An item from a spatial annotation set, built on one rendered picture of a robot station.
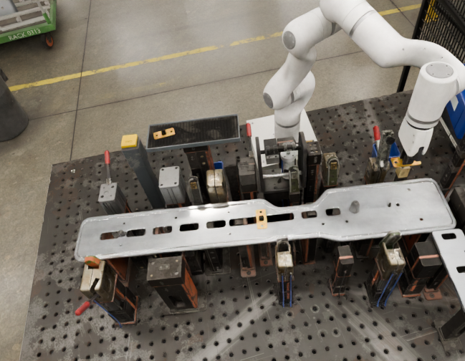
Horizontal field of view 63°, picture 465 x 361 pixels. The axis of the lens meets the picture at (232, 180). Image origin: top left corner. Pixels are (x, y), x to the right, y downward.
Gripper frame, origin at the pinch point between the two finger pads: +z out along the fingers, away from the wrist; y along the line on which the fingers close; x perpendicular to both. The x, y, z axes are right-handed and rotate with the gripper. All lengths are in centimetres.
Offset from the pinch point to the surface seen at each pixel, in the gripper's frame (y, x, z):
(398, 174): -11.3, 6.4, 24.5
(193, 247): 8, -72, 28
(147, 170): -31, -93, 28
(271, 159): -15.8, -40.5, 12.3
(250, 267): 5, -53, 56
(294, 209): -2.8, -33.7, 27.3
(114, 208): -13, -104, 27
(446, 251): 19.7, 12.5, 27.4
